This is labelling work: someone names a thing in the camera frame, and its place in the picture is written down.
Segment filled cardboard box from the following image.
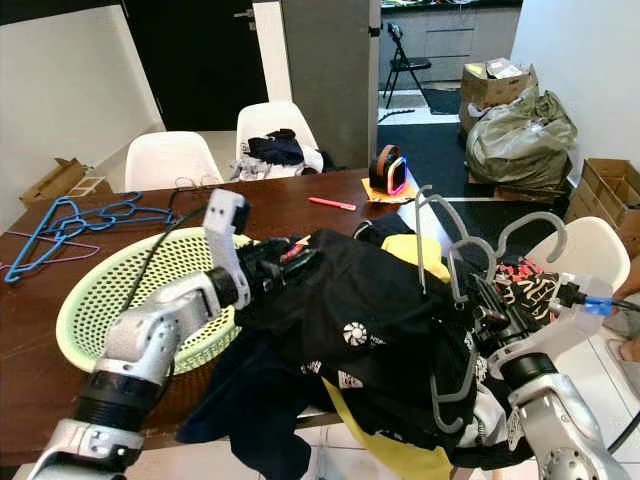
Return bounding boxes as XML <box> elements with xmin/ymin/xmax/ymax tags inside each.
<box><xmin>460</xmin><ymin>57</ymin><xmax>541</xmax><ymax>136</ymax></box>

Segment yellow garment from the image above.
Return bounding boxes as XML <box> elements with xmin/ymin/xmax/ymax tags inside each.
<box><xmin>318</xmin><ymin>233</ymin><xmax>458</xmax><ymax>480</ymax></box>

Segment pink pen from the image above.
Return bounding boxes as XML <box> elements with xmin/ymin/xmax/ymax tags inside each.
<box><xmin>307</xmin><ymin>196</ymin><xmax>359</xmax><ymax>213</ymax></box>

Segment black folding chair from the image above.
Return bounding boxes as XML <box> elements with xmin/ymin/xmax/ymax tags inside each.
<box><xmin>379</xmin><ymin>21</ymin><xmax>432</xmax><ymax>111</ymax></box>

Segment open empty cardboard box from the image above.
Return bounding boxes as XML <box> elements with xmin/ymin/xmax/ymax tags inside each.
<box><xmin>564</xmin><ymin>157</ymin><xmax>640</xmax><ymax>256</ymax></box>

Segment dark printed garment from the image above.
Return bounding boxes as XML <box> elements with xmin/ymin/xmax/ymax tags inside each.
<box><xmin>238</xmin><ymin>226</ymin><xmax>513</xmax><ymax>453</ymax></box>

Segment yellow paper note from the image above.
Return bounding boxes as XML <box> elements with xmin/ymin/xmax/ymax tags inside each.
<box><xmin>359</xmin><ymin>177</ymin><xmax>418</xmax><ymax>205</ymax></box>

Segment white plastic chair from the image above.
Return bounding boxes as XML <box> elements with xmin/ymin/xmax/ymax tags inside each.
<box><xmin>126</xmin><ymin>131</ymin><xmax>224</xmax><ymax>194</ymax></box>
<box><xmin>236</xmin><ymin>100</ymin><xmax>321</xmax><ymax>179</ymax></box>

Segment green plastic laundry basket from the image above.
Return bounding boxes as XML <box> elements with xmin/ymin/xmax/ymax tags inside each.
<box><xmin>56</xmin><ymin>227</ymin><xmax>248</xmax><ymax>378</ymax></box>

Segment white chair with wooden legs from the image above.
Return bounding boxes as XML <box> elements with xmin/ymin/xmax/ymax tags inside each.
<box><xmin>523</xmin><ymin>215</ymin><xmax>634</xmax><ymax>336</ymax></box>

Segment thin purple hanger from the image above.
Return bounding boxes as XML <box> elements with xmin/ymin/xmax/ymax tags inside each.
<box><xmin>5</xmin><ymin>230</ymin><xmax>98</xmax><ymax>269</ymax></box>

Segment thin dark wire hanger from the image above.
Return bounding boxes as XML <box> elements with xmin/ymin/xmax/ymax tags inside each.
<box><xmin>172</xmin><ymin>176</ymin><xmax>223</xmax><ymax>194</ymax></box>

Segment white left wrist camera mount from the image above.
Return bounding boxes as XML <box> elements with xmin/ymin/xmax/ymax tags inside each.
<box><xmin>203</xmin><ymin>188</ymin><xmax>253</xmax><ymax>311</ymax></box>

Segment grey plastic hanger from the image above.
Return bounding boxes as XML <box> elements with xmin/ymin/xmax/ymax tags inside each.
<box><xmin>413</xmin><ymin>184</ymin><xmax>573</xmax><ymax>438</ymax></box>

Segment blue cable tag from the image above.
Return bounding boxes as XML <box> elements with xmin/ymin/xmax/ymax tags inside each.
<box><xmin>582</xmin><ymin>294</ymin><xmax>613</xmax><ymax>317</ymax></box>

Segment navy blue garment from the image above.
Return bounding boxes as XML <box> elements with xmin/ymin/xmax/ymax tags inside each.
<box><xmin>173</xmin><ymin>212</ymin><xmax>416</xmax><ymax>480</ymax></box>

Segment dark and white clothes pile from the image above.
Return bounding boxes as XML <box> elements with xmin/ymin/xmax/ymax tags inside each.
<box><xmin>230</xmin><ymin>128</ymin><xmax>327</xmax><ymax>183</ymax></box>

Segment person bare leg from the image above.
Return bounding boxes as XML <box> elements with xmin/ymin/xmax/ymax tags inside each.
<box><xmin>603</xmin><ymin>283</ymin><xmax>640</xmax><ymax>363</ymax></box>

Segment blue plastic hanger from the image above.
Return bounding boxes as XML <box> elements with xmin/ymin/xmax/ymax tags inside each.
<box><xmin>5</xmin><ymin>193</ymin><xmax>136</xmax><ymax>284</ymax></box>
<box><xmin>50</xmin><ymin>198</ymin><xmax>178</xmax><ymax>241</ymax></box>

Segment grey door panel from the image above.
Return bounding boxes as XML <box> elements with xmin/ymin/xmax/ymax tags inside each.
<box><xmin>280</xmin><ymin>0</ymin><xmax>382</xmax><ymax>171</ymax></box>

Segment grey kitchen cabinets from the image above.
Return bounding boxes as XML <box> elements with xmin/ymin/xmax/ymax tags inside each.
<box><xmin>380</xmin><ymin>0</ymin><xmax>523</xmax><ymax>86</ymax></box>

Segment flat cardboard box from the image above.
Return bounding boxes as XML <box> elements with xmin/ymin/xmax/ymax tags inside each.
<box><xmin>20</xmin><ymin>157</ymin><xmax>113</xmax><ymax>211</ymax></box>

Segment red patterned black garment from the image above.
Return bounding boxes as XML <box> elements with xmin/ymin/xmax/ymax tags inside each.
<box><xmin>493</xmin><ymin>257</ymin><xmax>568</xmax><ymax>323</ymax></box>

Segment olive plastic bag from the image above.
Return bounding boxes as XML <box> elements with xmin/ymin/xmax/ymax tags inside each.
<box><xmin>465</xmin><ymin>87</ymin><xmax>581</xmax><ymax>194</ymax></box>

